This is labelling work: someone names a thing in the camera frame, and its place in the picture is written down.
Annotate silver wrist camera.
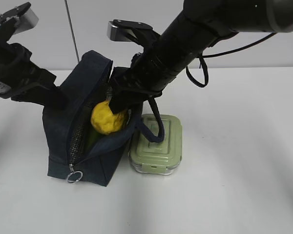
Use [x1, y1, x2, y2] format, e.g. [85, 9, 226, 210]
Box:
[107, 19, 153, 42]
[0, 2, 39, 35]

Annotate green cucumber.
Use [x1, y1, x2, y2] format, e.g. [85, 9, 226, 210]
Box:
[84, 129, 104, 152]

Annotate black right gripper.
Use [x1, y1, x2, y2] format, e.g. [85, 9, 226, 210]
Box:
[109, 53, 161, 114]

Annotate yellow pear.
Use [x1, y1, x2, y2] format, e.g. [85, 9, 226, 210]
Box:
[90, 100, 129, 135]

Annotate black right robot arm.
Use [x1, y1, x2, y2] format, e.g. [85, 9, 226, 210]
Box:
[109, 0, 293, 113]

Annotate dark navy fabric lunch bag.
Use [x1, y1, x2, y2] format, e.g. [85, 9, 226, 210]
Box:
[42, 50, 165, 186]

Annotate green lid glass lunch box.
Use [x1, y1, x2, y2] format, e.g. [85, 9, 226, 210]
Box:
[128, 115, 183, 176]

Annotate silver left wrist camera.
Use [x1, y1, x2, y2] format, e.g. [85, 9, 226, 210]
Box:
[0, 2, 39, 35]

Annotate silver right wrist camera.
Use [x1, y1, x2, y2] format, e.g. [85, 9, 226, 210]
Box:
[107, 19, 153, 42]

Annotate silver zipper pull ring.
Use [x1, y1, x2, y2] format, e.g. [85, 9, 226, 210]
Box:
[65, 164, 83, 183]

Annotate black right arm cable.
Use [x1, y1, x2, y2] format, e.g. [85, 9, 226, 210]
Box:
[185, 31, 279, 88]

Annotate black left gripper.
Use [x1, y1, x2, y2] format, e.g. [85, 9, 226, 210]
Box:
[0, 43, 68, 110]

